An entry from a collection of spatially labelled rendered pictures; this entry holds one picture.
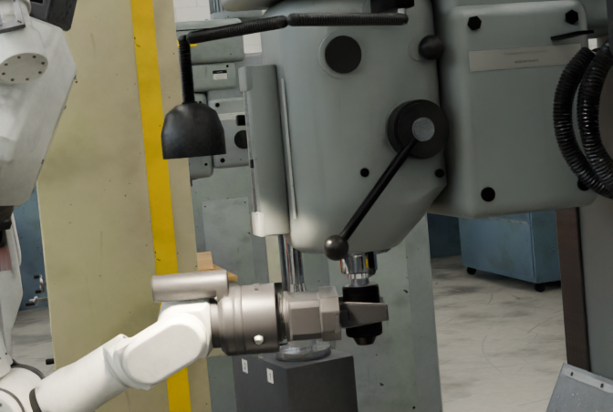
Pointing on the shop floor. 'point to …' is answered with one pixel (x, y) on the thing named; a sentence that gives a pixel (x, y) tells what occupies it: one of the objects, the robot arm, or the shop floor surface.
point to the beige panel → (118, 180)
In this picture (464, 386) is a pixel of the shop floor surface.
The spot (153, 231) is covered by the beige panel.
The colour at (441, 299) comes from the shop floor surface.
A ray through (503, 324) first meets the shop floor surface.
